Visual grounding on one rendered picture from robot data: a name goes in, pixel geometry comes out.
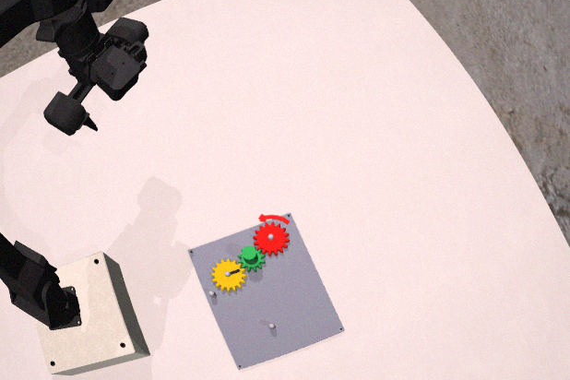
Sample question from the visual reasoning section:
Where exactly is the green gear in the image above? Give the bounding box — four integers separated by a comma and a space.
238, 245, 266, 273

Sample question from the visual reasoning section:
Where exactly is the red curved arrow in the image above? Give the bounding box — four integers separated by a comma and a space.
258, 214, 290, 224

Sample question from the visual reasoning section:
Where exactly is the yellow gear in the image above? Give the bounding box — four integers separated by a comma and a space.
211, 258, 247, 293

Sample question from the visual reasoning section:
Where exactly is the red gear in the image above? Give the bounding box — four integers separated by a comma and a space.
253, 221, 290, 256

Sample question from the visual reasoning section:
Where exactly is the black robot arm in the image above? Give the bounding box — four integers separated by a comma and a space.
0, 0, 148, 330

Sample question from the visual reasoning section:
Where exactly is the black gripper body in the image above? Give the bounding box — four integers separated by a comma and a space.
43, 17, 149, 137

